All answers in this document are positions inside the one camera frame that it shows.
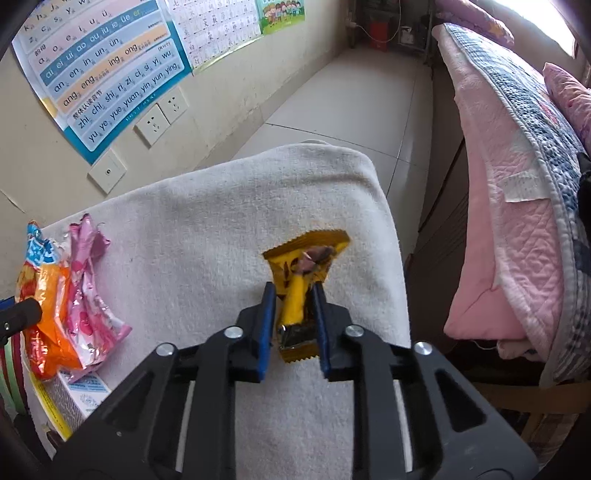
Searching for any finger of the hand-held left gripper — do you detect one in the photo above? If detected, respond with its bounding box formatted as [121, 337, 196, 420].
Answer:
[0, 298, 43, 344]

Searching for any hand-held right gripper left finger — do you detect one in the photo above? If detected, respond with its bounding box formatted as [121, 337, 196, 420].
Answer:
[51, 281, 278, 480]

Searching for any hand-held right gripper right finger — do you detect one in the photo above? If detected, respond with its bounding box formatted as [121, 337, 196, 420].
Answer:
[310, 282, 539, 480]

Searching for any orange snack wrapper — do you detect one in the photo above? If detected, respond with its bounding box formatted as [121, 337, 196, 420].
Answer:
[16, 220, 84, 381]

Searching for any small yellow snack wrapper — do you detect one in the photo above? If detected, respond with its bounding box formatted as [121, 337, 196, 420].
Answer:
[262, 229, 349, 365]

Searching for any yellow cardboard box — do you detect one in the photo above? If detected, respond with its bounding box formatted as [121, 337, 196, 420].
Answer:
[28, 364, 114, 441]

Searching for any pink white crumpled wrapper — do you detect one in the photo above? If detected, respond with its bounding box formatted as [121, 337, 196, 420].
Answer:
[65, 212, 133, 384]

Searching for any pink quilted bedsheet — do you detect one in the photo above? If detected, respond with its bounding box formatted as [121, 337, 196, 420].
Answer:
[443, 51, 583, 361]

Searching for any black metal shelf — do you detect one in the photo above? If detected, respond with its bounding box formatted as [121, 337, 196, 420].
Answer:
[348, 0, 437, 58]

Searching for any pink floral pillow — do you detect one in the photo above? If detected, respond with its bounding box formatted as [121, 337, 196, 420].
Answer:
[434, 0, 515, 47]

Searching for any white wall plate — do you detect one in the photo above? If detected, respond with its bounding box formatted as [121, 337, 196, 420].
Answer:
[88, 150, 127, 195]

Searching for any white wall socket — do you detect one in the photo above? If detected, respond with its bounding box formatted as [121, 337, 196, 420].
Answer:
[157, 87, 190, 125]
[134, 104, 171, 147]

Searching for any blue letter wall poster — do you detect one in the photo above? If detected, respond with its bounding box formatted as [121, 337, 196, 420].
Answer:
[11, 0, 195, 164]

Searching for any white table wall poster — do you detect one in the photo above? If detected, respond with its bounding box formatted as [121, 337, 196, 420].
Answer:
[164, 0, 264, 75]

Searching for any green chart wall poster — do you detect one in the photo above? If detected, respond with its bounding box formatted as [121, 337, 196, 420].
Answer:
[256, 0, 306, 35]

